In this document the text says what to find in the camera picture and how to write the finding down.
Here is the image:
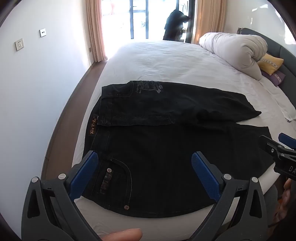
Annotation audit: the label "purple pillow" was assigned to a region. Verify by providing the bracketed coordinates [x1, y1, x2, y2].
[261, 70, 287, 87]

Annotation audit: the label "black hanging garment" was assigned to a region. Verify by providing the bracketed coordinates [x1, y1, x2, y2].
[162, 9, 192, 42]

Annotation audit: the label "black framed glass door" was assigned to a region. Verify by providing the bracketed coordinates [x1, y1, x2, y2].
[100, 0, 196, 44]

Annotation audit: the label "black denim pants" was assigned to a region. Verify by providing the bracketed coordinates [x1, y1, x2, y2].
[82, 80, 274, 218]

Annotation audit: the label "bed with white sheet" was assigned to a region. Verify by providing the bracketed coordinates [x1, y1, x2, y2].
[40, 41, 296, 241]

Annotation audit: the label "person's right hand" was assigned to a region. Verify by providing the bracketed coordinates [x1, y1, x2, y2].
[279, 179, 296, 233]

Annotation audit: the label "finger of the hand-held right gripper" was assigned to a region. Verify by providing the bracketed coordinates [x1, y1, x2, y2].
[258, 135, 285, 161]
[278, 133, 296, 151]

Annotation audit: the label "grey upholstered headboard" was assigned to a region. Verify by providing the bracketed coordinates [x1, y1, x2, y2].
[238, 27, 296, 86]

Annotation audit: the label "beige curtain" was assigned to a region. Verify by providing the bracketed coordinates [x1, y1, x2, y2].
[193, 0, 226, 45]
[85, 0, 109, 63]

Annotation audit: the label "yellow patterned pillow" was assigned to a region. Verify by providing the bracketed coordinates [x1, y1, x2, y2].
[257, 53, 284, 75]

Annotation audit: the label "person's left hand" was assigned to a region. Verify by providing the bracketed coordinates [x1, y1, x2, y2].
[101, 228, 143, 241]

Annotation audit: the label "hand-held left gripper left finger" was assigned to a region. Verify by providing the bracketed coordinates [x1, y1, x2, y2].
[21, 150, 102, 241]

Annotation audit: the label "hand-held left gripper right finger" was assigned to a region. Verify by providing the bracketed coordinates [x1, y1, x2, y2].
[188, 151, 274, 241]

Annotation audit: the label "rolled white duvet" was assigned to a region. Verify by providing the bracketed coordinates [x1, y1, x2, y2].
[199, 32, 269, 80]

